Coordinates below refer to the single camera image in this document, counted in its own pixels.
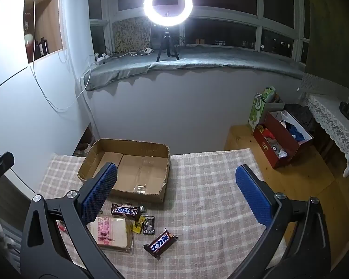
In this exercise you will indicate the chocolate bar white lettering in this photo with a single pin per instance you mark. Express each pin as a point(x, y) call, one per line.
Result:
point(160, 244)

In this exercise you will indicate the dark figurine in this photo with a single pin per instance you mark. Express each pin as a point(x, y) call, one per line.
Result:
point(347, 109)

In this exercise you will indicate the sliced bread packet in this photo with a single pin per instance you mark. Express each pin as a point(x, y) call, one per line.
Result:
point(113, 234)

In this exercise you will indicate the black tripod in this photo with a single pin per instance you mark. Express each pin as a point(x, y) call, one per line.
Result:
point(166, 39)

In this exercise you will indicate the chocolate bar blue lettering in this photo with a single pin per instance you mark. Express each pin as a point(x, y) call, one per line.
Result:
point(123, 210)

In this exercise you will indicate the blue cloth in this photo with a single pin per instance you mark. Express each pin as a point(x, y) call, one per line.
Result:
point(296, 132)

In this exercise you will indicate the green gift bag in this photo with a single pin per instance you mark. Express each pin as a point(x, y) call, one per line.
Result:
point(257, 110)

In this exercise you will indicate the leopard patterned board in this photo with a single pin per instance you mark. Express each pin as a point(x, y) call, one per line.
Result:
point(131, 36)

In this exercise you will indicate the white power strip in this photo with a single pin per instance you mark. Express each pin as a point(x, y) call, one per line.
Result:
point(101, 58)

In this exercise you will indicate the white window frame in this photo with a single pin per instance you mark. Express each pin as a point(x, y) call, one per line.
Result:
point(235, 14)

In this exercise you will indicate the dark bag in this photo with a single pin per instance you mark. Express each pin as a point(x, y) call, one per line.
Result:
point(299, 113)

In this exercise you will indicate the dark bottle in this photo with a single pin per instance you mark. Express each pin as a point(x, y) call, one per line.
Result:
point(42, 48)

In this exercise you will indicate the white power adapter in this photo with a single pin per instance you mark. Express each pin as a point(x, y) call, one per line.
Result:
point(148, 51)

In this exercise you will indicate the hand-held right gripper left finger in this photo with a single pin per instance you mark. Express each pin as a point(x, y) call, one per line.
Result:
point(100, 191)

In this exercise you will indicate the yellow candy packet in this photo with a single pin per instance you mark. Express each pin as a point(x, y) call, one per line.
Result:
point(138, 225)

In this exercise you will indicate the black patterned candy packet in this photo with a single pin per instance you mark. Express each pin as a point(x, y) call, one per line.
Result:
point(149, 226)

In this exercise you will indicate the white lace tablecloth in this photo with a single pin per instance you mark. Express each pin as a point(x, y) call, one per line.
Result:
point(331, 116)

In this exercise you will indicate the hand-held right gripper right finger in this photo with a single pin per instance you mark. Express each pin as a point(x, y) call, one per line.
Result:
point(253, 194)

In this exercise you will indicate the grey sill blanket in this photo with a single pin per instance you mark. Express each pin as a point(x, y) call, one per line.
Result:
point(206, 58)

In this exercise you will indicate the red white vase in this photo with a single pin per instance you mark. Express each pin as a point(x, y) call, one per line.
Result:
point(29, 46)

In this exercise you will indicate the red cardboard box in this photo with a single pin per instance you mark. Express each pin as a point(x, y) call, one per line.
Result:
point(279, 141)

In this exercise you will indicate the wooden wall shelf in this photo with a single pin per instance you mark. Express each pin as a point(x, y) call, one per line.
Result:
point(51, 20)

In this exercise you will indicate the grey striped cloth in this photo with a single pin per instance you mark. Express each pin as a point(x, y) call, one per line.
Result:
point(10, 244)

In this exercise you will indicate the green curtain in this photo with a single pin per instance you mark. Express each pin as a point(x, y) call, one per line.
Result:
point(331, 35)

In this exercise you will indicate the red clear date packet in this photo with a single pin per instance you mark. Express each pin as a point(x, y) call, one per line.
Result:
point(62, 228)

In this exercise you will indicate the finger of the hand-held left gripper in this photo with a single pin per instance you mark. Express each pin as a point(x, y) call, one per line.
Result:
point(4, 162)

